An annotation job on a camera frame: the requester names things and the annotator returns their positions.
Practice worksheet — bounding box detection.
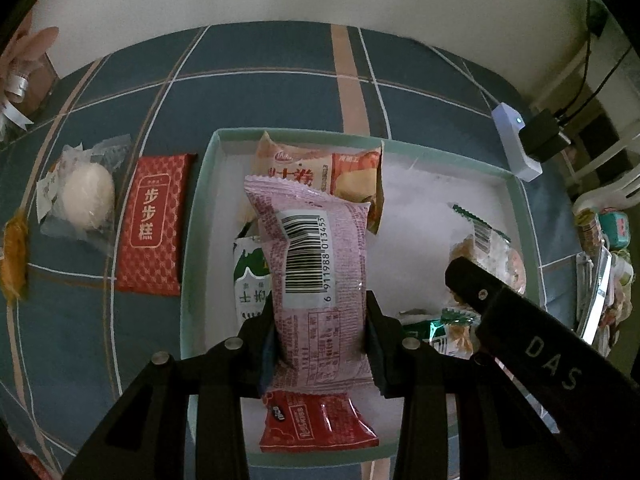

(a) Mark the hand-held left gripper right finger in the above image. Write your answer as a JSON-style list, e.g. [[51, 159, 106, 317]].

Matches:
[[364, 290, 566, 480]]

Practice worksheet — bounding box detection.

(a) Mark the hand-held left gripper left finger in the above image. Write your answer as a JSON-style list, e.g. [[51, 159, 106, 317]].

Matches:
[[62, 296, 278, 480]]

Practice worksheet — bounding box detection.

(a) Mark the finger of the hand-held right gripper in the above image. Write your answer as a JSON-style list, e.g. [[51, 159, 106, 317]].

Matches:
[[444, 256, 504, 333]]

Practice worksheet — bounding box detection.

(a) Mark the clear cracker packet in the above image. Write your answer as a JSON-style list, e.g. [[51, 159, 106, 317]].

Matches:
[[447, 203, 528, 311]]

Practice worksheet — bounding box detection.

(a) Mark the green cracker packet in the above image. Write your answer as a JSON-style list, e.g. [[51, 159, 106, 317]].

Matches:
[[400, 307, 483, 358]]

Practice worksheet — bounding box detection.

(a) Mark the green and white snack packet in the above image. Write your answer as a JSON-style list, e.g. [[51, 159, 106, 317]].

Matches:
[[232, 232, 274, 323]]

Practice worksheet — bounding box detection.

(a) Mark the red snack packet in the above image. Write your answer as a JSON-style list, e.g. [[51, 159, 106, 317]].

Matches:
[[258, 389, 379, 454]]

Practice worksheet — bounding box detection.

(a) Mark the pink snack packet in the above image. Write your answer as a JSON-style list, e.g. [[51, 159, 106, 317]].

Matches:
[[244, 174, 381, 395]]

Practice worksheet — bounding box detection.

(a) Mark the light green shallow box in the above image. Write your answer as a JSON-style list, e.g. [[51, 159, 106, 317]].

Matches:
[[179, 128, 543, 466]]

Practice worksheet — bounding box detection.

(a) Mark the clutter of snacks at right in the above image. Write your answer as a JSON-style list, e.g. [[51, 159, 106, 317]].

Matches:
[[575, 250, 618, 346]]

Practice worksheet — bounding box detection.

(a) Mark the small teal box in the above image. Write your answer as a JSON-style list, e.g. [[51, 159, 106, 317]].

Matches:
[[597, 210, 636, 251]]

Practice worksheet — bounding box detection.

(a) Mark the red patterned cake packet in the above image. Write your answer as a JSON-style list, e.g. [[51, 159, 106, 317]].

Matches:
[[121, 152, 197, 297]]

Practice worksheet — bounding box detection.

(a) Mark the black power adapter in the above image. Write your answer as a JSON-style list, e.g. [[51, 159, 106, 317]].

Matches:
[[518, 108, 571, 162]]

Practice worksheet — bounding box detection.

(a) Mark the white plastic chair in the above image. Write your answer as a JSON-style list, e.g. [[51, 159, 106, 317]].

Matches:
[[570, 132, 640, 211]]

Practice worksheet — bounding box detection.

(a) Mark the beige and orange snack packet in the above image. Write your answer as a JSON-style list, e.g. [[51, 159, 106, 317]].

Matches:
[[250, 131, 385, 235]]

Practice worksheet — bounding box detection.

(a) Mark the clear-wrapped white bun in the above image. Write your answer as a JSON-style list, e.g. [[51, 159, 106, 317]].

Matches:
[[39, 135, 132, 256]]

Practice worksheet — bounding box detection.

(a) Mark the blue plaid cloth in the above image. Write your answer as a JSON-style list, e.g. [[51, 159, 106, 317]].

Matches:
[[0, 21, 581, 480]]

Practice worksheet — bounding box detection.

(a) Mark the pink paper flower bouquet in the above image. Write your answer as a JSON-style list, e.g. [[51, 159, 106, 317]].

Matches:
[[0, 25, 60, 128]]

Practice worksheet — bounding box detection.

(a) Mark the black cable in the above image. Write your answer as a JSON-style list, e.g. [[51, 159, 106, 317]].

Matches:
[[560, 42, 636, 123]]

